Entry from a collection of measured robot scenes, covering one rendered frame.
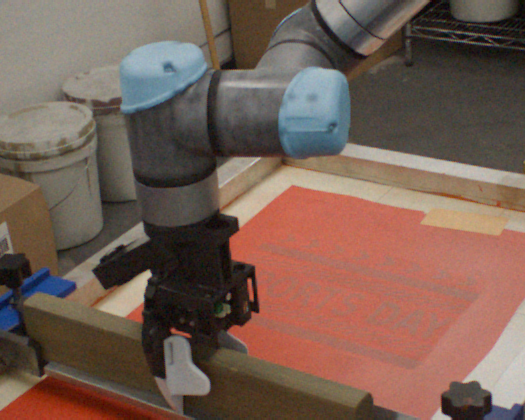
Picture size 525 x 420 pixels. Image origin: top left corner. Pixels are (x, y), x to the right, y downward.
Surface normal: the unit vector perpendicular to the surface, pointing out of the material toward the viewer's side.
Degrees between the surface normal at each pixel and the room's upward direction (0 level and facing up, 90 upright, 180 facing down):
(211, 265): 90
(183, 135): 95
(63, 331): 90
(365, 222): 0
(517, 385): 0
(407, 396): 0
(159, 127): 90
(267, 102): 54
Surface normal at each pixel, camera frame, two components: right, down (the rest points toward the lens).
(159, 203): -0.38, 0.45
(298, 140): -0.15, 0.65
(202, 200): 0.62, 0.30
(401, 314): -0.09, -0.88
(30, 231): 0.87, 0.15
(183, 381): -0.56, 0.29
